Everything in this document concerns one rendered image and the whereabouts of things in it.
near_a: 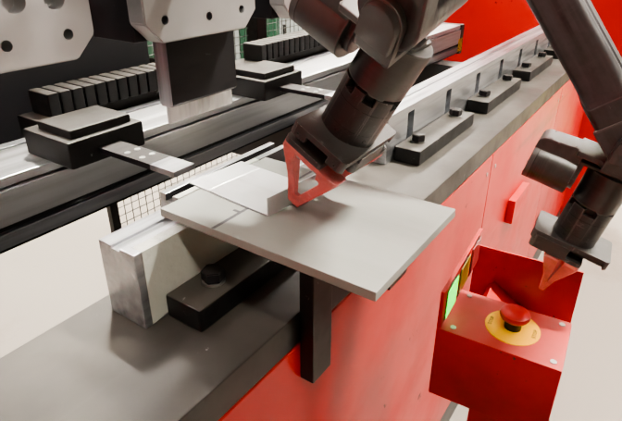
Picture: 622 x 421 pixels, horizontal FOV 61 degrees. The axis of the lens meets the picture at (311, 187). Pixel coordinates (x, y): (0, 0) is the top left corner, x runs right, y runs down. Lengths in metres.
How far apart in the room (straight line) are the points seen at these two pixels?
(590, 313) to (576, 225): 1.50
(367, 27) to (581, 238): 0.48
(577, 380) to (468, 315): 1.19
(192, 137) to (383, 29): 0.62
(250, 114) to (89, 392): 0.65
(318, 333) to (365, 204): 0.16
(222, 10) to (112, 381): 0.38
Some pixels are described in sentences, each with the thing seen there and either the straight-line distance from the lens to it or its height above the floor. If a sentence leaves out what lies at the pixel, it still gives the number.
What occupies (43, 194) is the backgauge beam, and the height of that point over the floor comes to 0.94.
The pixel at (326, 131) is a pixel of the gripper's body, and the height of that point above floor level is 1.10.
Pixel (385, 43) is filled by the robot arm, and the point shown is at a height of 1.19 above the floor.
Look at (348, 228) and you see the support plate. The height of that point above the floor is 1.00.
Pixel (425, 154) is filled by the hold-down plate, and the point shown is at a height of 0.89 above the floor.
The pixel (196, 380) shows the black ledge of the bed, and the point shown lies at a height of 0.88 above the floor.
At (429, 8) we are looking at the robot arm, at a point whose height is 1.22.
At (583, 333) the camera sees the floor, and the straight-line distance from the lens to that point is 2.16.
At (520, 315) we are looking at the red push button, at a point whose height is 0.81.
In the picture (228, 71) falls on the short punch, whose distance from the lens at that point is 0.63.
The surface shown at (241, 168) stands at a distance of 0.66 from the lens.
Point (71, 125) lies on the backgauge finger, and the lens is 0.78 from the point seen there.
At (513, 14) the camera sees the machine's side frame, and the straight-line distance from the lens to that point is 2.66.
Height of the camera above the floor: 1.26
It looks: 25 degrees down
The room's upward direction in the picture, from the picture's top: straight up
